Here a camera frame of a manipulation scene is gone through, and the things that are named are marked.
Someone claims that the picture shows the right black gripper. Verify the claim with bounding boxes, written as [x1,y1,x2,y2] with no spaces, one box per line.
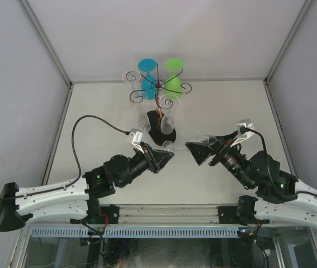
[184,131,254,190]

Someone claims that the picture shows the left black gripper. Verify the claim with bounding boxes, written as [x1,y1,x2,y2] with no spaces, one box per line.
[118,141,174,188]

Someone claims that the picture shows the copper wire wine glass rack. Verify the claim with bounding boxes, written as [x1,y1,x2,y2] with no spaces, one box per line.
[122,58,192,146]

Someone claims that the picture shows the green plastic wine glass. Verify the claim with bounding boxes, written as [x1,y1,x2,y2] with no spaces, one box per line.
[165,58,184,98]

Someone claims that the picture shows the blue plastic wine glass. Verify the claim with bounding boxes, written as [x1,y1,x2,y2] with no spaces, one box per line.
[138,59,157,100]

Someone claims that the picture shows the clear champagne flute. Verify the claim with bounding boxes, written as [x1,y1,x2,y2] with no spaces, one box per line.
[122,70,141,84]

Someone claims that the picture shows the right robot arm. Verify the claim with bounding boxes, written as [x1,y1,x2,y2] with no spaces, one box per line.
[185,127,317,228]

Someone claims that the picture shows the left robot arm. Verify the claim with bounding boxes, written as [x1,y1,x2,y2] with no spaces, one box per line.
[0,143,174,232]

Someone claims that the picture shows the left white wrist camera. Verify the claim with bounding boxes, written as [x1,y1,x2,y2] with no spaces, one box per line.
[126,128,144,153]

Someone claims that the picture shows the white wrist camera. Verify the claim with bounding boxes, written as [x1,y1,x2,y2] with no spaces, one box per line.
[126,128,144,153]
[230,119,254,147]

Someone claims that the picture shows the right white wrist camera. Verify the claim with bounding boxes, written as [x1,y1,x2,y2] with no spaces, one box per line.
[230,119,254,147]

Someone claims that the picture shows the aluminium front rail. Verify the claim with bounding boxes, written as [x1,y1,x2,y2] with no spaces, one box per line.
[63,203,259,226]

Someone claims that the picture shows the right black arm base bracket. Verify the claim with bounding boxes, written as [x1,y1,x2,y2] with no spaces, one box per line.
[217,205,240,224]

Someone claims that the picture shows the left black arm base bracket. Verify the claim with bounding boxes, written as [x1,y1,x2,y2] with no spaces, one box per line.
[98,205,120,224]

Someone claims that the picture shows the left black camera cable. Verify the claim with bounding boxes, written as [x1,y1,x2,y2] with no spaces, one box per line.
[0,116,131,214]

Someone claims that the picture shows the grey slotted cable duct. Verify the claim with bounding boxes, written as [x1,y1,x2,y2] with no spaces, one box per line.
[30,226,240,238]

